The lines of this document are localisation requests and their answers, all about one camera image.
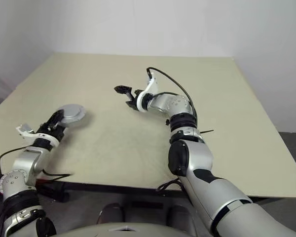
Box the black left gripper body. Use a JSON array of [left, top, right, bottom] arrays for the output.
[[37, 120, 66, 143]]

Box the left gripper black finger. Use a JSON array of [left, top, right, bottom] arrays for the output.
[[46, 110, 65, 127]]

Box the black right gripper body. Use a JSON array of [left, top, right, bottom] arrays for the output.
[[129, 88, 144, 110]]

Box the silver motor housing cover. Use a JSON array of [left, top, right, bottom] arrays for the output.
[[57, 104, 86, 128]]

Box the dark rounded shape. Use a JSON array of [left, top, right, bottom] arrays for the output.
[[98, 202, 125, 224]]

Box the grey robot torso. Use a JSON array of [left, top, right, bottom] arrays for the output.
[[37, 220, 214, 237]]

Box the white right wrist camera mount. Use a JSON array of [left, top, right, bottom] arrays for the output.
[[135, 73, 159, 114]]

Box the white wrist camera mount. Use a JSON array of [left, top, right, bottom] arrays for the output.
[[135, 73, 159, 114], [15, 123, 60, 147]]

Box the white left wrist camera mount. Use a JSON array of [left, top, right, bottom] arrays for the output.
[[15, 123, 60, 147]]

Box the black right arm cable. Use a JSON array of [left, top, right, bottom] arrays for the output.
[[146, 67, 198, 193]]

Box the black table frame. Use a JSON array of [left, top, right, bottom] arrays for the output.
[[36, 181, 189, 203]]

